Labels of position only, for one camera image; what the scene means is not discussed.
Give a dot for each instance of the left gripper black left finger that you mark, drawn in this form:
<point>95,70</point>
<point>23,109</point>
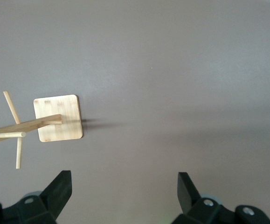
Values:
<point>36,210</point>

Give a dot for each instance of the wooden cup rack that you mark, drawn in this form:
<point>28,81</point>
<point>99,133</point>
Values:
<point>60,126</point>

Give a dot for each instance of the brown table cloth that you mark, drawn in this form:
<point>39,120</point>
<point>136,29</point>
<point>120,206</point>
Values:
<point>148,93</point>

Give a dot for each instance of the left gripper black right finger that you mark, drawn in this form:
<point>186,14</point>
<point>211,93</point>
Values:
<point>207,212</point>

